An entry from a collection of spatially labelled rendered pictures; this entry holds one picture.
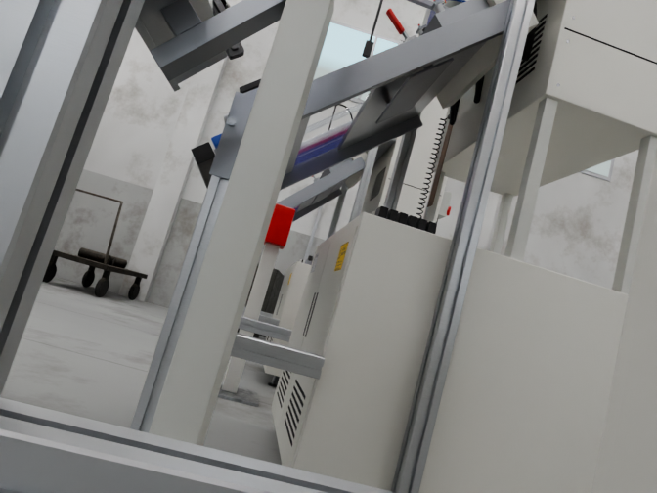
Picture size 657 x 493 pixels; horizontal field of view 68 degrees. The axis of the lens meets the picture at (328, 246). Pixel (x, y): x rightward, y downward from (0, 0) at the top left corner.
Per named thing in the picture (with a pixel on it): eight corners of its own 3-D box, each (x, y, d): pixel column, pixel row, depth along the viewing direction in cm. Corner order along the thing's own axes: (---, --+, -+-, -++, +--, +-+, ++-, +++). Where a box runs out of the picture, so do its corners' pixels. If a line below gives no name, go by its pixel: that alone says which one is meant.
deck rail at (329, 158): (243, 205, 163) (235, 189, 164) (243, 206, 165) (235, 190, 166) (423, 124, 177) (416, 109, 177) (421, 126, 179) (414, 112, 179)
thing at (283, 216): (195, 391, 181) (255, 194, 192) (201, 380, 204) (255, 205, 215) (257, 407, 184) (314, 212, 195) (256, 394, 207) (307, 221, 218)
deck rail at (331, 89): (238, 144, 97) (224, 115, 97) (239, 147, 99) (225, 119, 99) (528, 21, 110) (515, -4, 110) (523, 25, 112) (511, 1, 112)
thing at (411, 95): (400, 76, 106) (389, 56, 106) (343, 159, 171) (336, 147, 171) (523, 24, 112) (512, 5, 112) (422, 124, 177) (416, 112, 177)
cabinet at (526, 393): (275, 524, 91) (362, 210, 99) (264, 425, 159) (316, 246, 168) (585, 594, 99) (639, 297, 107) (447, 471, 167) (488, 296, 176)
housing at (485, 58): (510, 35, 111) (483, -20, 111) (432, 113, 159) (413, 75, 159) (539, 22, 112) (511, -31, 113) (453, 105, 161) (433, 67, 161)
